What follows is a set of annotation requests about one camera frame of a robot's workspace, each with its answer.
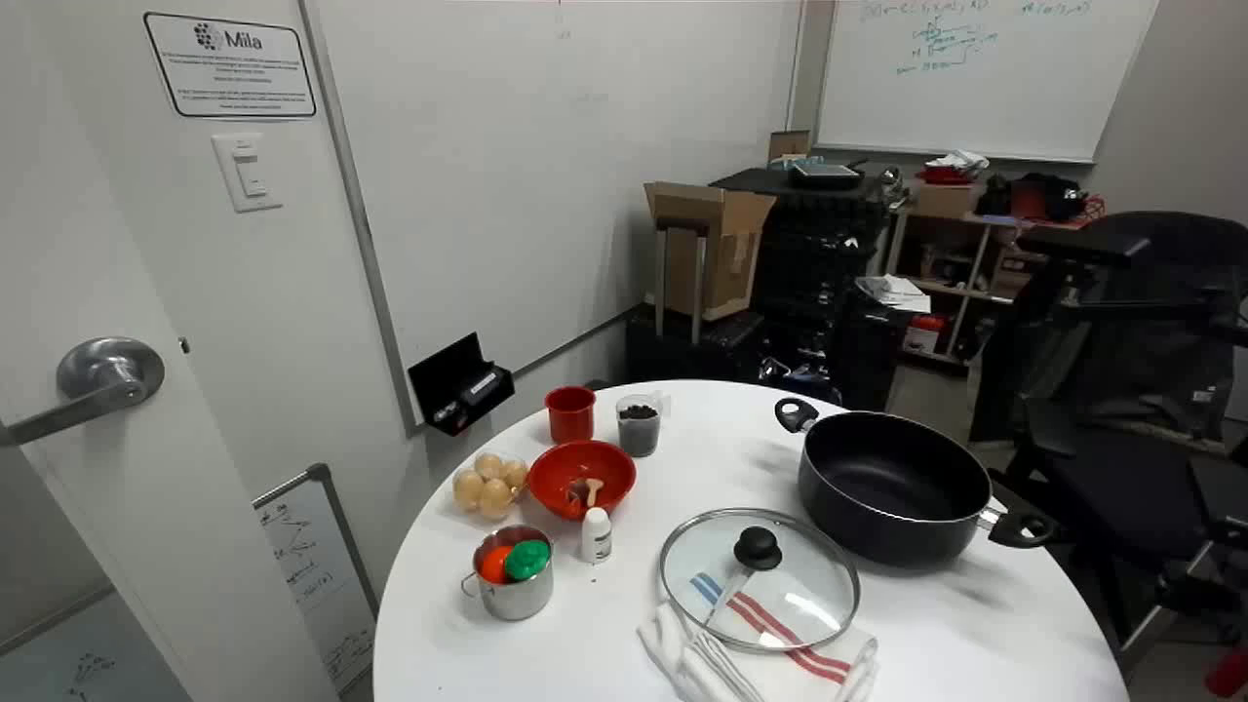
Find silver door lever handle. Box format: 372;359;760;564
0;335;168;452

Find black cabinet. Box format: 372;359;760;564
710;161;912;404

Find small leaning whiteboard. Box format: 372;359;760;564
254;459;384;697

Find white light switch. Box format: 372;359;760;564
211;130;285;217

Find open black case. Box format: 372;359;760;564
405;326;519;438

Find black bag red trim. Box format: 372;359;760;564
976;173;1095;227

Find small white bottle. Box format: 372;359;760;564
578;504;618;564

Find red floor object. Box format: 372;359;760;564
1203;641;1248;702

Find large wall whiteboard panel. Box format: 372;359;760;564
298;0;810;438

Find clear cup dark contents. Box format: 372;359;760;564
612;398;667;459

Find black cooking pot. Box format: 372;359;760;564
771;394;1067;573

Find white towel red blue stripes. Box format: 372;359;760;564
631;571;881;702

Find open storage shelf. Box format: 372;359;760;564
881;177;1108;382

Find glass lid black knob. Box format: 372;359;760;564
651;504;868;656

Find grey flat device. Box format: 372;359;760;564
783;153;868;187

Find open cardboard box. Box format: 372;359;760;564
644;181;779;322

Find wall whiteboard green writing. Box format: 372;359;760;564
814;0;1161;168

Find black office chair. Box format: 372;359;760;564
966;212;1248;668

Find small brown cardboard box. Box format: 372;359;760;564
765;125;814;168

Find orange toy ball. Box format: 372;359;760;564
478;539;517;584

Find red mug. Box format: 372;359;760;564
544;382;602;448

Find white framed wall sign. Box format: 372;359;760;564
142;9;322;122

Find white crumpled paper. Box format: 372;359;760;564
853;269;937;314

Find green toy piece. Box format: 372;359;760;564
505;535;554;584

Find red bowl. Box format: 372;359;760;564
522;438;639;525

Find small metal cup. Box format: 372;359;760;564
457;521;561;625

